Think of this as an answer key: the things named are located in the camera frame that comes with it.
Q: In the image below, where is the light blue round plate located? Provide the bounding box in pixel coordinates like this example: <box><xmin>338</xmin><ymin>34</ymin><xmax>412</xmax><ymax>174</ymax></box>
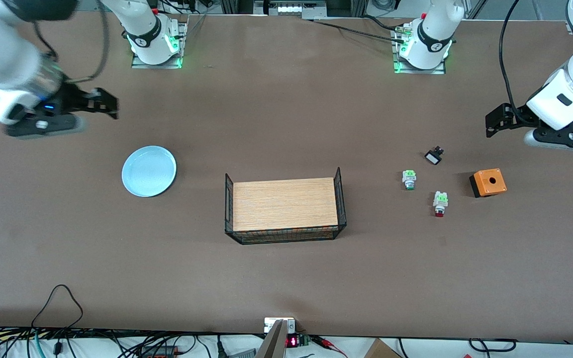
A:
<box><xmin>121</xmin><ymin>145</ymin><xmax>177</xmax><ymax>198</ymax></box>

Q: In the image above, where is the red push button switch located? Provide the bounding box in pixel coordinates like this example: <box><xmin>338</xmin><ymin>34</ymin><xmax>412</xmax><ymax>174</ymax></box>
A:
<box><xmin>433</xmin><ymin>191</ymin><xmax>449</xmax><ymax>218</ymax></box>

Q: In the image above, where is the wooden board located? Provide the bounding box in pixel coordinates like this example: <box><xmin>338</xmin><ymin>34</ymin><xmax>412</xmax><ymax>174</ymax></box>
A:
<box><xmin>232</xmin><ymin>178</ymin><xmax>339</xmax><ymax>232</ymax></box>

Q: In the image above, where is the brown cardboard box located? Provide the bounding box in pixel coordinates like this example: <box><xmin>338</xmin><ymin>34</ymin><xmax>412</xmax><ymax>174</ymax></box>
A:
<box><xmin>364</xmin><ymin>338</ymin><xmax>402</xmax><ymax>358</ymax></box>

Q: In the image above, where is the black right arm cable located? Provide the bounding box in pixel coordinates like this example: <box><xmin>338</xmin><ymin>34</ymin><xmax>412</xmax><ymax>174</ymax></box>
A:
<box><xmin>32</xmin><ymin>0</ymin><xmax>111</xmax><ymax>84</ymax></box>

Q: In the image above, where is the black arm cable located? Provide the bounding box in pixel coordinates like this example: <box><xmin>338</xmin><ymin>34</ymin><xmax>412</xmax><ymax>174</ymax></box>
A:
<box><xmin>498</xmin><ymin>0</ymin><xmax>537</xmax><ymax>125</ymax></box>
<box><xmin>32</xmin><ymin>0</ymin><xmax>111</xmax><ymax>84</ymax></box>

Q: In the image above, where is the orange button enclosure box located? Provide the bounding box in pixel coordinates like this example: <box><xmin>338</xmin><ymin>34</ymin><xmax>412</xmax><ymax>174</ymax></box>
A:
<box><xmin>469</xmin><ymin>169</ymin><xmax>507</xmax><ymax>198</ymax></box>

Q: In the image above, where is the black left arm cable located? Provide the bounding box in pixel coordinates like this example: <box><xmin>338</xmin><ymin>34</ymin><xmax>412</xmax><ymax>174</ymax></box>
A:
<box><xmin>498</xmin><ymin>0</ymin><xmax>537</xmax><ymax>125</ymax></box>

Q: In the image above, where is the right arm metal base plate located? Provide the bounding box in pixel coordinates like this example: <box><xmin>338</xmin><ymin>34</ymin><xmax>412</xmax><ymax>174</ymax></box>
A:
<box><xmin>131</xmin><ymin>20</ymin><xmax>188</xmax><ymax>69</ymax></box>

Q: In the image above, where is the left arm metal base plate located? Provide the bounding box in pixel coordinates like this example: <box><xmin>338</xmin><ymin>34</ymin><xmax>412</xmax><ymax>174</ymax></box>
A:
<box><xmin>392</xmin><ymin>25</ymin><xmax>447</xmax><ymax>75</ymax></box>

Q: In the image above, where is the black cable on table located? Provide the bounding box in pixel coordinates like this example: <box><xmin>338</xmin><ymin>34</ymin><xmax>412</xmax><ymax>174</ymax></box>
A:
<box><xmin>304</xmin><ymin>15</ymin><xmax>409</xmax><ymax>45</ymax></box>

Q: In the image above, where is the black looped cable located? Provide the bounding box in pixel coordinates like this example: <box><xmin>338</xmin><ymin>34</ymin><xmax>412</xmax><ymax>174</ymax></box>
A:
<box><xmin>30</xmin><ymin>284</ymin><xmax>85</xmax><ymax>332</ymax></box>

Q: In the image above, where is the aluminium frame with lights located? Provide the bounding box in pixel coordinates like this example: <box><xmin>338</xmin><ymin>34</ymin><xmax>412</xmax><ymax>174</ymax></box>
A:
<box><xmin>253</xmin><ymin>0</ymin><xmax>328</xmax><ymax>18</ymax></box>

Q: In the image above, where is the black wire basket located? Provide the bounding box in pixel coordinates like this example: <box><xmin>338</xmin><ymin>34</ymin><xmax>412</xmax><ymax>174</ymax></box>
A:
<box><xmin>224</xmin><ymin>167</ymin><xmax>347</xmax><ymax>245</ymax></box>

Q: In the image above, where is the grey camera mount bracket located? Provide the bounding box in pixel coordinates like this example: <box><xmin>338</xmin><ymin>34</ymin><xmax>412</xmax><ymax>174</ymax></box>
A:
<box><xmin>255</xmin><ymin>317</ymin><xmax>297</xmax><ymax>358</ymax></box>

